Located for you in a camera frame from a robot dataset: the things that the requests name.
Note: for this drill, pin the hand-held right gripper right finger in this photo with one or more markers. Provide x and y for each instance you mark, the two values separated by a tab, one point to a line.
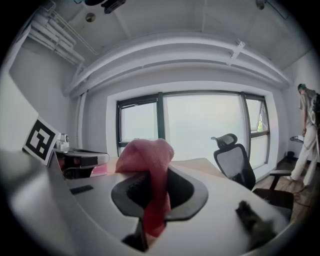
215	225

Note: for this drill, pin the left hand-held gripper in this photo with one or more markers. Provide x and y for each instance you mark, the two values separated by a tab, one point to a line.
40	140

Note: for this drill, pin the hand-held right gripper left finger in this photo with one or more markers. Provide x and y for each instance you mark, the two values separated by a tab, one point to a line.
100	200

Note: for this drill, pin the pink cloth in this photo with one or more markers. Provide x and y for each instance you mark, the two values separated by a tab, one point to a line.
152	155

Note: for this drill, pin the magenta book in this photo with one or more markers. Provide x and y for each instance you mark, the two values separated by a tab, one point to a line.
100	170

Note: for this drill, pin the black mesh office chair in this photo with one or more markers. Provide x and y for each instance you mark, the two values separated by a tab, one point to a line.
235	162

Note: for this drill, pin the black framed window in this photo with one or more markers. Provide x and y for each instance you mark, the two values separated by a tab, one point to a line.
160	117

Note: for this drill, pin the small round side table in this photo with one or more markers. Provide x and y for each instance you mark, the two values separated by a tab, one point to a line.
296	138

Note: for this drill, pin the white ceiling pipes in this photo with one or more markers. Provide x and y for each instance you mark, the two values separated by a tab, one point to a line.
60	40

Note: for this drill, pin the round ceiling sensor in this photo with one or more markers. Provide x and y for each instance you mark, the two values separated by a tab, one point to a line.
90	17

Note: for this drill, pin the head-worn camera rig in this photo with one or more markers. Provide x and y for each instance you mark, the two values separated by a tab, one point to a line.
112	6

